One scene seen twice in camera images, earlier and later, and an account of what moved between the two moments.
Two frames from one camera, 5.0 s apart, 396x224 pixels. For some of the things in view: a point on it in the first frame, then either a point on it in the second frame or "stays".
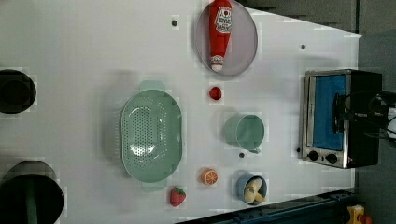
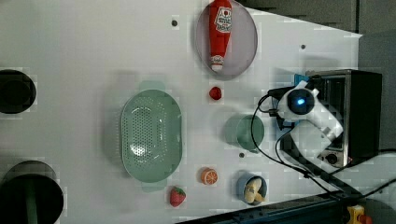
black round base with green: (30, 193) stays
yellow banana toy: (252, 193) stays
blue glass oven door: (320, 90) → (282, 125)
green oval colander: (151, 135) stays
